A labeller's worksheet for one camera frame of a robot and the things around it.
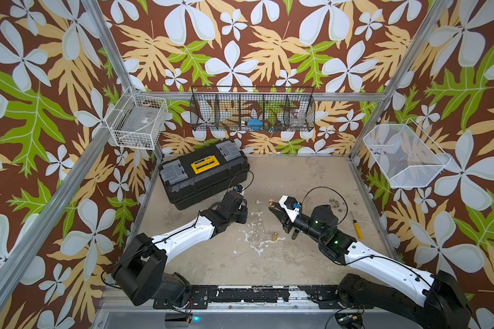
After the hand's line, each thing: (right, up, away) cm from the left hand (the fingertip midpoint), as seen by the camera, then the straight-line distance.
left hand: (245, 206), depth 87 cm
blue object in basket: (+5, +38, +9) cm, 39 cm away
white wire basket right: (+66, +21, -5) cm, 69 cm away
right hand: (+9, +3, -14) cm, 17 cm away
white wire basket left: (-46, +37, 0) cm, 59 cm away
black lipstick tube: (+21, -11, -1) cm, 24 cm away
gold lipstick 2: (+13, -13, -1) cm, 18 cm away
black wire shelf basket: (+4, +46, +13) cm, 48 cm away
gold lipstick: (+9, +4, -17) cm, 19 cm away
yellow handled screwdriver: (+51, -13, +4) cm, 53 cm away
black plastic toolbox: (-18, +14, +4) cm, 23 cm away
